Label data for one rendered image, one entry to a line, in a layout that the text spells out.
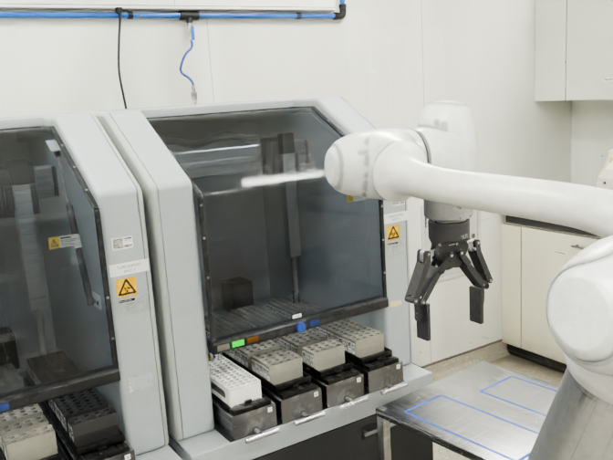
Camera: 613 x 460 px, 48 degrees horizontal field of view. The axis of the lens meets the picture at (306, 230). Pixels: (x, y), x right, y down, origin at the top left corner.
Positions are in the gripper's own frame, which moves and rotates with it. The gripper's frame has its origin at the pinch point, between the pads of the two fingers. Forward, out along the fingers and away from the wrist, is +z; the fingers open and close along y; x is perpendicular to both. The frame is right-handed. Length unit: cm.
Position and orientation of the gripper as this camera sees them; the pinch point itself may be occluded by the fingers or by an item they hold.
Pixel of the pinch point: (451, 324)
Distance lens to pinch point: 134.8
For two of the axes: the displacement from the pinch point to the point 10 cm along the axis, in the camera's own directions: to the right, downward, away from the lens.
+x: -5.4, -1.3, 8.3
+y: 8.4, -1.6, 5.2
